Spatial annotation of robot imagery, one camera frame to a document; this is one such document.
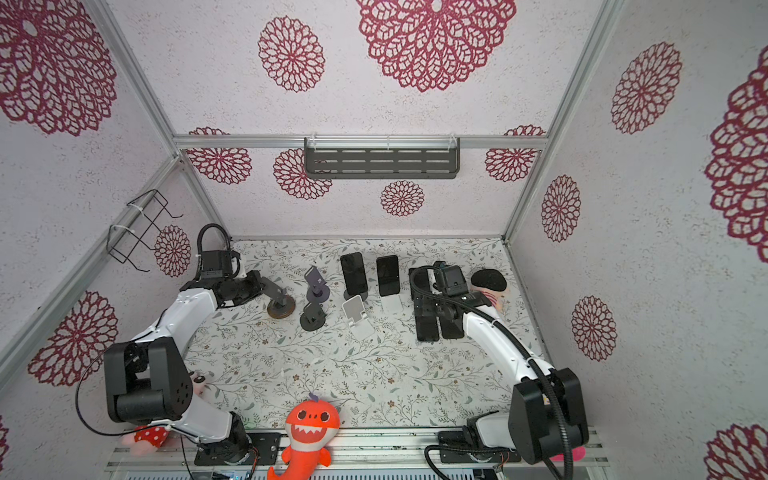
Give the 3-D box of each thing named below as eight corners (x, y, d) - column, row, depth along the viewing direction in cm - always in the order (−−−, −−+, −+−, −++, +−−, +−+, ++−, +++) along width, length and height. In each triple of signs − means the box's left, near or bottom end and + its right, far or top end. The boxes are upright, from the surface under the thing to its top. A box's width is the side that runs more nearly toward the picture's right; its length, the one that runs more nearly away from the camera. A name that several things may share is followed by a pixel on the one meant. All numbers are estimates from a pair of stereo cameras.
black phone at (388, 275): (380, 302, 103) (379, 273, 91) (377, 287, 107) (376, 257, 95) (398, 300, 104) (400, 270, 91) (394, 284, 108) (396, 254, 95)
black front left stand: (303, 330, 97) (299, 321, 93) (307, 311, 102) (303, 301, 97) (323, 330, 97) (320, 321, 93) (326, 311, 102) (323, 301, 97)
